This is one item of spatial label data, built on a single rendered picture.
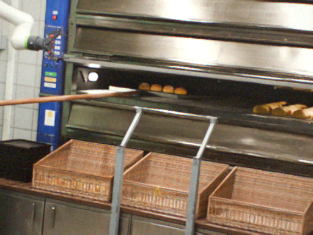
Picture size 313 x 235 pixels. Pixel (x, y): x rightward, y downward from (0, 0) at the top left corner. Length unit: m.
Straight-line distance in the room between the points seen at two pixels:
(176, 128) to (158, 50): 0.52
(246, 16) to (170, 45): 0.54
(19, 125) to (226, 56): 1.61
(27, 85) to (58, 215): 1.11
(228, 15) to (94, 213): 1.47
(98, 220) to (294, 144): 1.27
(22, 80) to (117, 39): 0.79
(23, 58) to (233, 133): 1.61
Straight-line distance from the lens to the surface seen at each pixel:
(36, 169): 5.10
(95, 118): 5.42
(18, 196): 5.14
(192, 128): 5.14
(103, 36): 5.39
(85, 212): 4.90
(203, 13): 5.09
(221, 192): 4.79
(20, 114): 5.72
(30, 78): 5.66
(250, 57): 4.99
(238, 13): 5.02
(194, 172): 4.50
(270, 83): 4.80
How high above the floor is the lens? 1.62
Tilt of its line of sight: 8 degrees down
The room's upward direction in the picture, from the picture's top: 5 degrees clockwise
